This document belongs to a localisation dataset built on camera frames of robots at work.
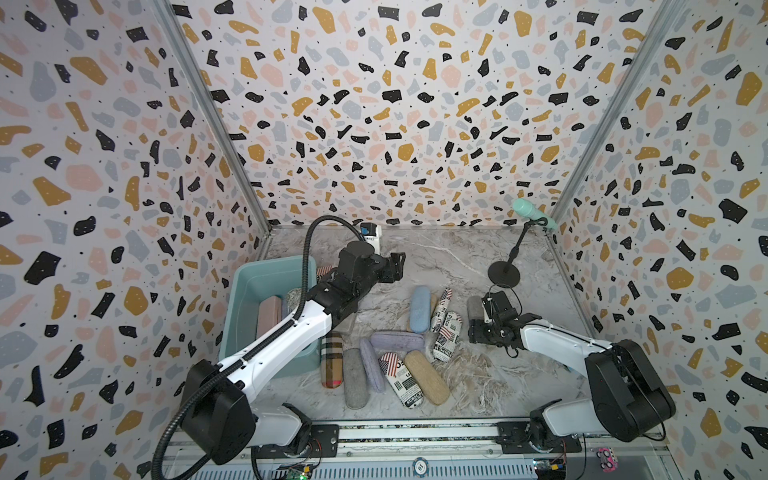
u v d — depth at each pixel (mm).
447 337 898
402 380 802
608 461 702
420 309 919
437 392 797
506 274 1067
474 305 966
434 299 974
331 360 835
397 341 858
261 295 902
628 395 438
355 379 800
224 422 385
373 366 816
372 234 663
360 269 567
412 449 732
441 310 920
